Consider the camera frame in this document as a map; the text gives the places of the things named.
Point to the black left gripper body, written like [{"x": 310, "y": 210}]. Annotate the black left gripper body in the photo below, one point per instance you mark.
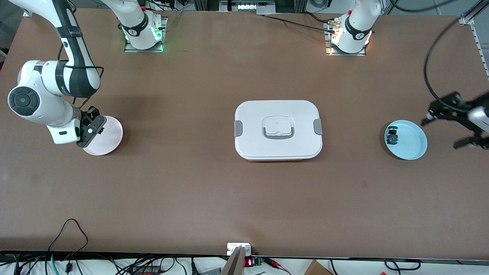
[{"x": 459, "y": 109}]

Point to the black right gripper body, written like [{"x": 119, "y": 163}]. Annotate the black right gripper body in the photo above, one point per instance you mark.
[{"x": 90, "y": 115}]

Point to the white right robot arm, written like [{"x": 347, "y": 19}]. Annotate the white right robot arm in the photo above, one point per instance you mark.
[{"x": 38, "y": 107}]

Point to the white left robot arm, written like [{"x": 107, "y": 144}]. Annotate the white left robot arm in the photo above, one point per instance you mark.
[{"x": 357, "y": 30}]

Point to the pink round plate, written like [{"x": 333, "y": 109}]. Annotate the pink round plate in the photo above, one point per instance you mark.
[{"x": 110, "y": 139}]

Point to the light blue round plate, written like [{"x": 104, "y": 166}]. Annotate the light blue round plate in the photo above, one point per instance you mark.
[{"x": 408, "y": 141}]

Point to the black green small component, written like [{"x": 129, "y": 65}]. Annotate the black green small component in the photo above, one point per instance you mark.
[{"x": 392, "y": 135}]

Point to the white lidded container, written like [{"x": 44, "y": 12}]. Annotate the white lidded container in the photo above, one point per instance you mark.
[{"x": 279, "y": 145}]

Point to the white power strip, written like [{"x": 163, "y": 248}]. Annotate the white power strip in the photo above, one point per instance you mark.
[{"x": 248, "y": 7}]

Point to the brown cardboard piece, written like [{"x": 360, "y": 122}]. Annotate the brown cardboard piece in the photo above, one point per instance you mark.
[{"x": 317, "y": 269}]

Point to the red digit display module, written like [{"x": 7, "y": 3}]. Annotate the red digit display module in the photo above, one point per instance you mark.
[{"x": 249, "y": 262}]

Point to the aluminium profile rail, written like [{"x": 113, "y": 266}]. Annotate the aluminium profile rail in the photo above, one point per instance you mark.
[{"x": 465, "y": 19}]

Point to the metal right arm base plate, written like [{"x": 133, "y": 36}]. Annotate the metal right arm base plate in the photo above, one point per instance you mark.
[{"x": 165, "y": 28}]

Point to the small aluminium corner bracket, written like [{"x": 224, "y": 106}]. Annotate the small aluminium corner bracket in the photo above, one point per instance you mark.
[{"x": 27, "y": 13}]

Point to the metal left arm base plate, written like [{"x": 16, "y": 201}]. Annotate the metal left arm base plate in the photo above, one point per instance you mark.
[{"x": 327, "y": 38}]

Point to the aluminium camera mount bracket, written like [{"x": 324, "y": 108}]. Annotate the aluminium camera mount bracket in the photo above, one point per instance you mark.
[{"x": 237, "y": 263}]

